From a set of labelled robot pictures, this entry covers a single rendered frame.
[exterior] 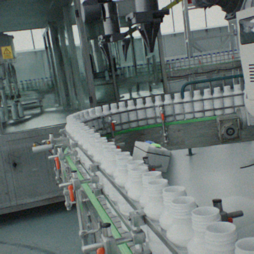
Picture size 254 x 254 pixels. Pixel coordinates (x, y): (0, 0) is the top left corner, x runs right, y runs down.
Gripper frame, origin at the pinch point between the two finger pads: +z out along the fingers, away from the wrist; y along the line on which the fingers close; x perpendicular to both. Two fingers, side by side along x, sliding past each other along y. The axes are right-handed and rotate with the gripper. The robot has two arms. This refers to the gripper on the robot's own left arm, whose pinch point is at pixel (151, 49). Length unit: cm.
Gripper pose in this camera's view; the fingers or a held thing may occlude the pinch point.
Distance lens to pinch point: 113.5
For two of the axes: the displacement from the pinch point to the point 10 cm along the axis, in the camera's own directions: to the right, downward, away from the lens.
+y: 9.7, -1.4, 2.2
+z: 1.2, 9.8, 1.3
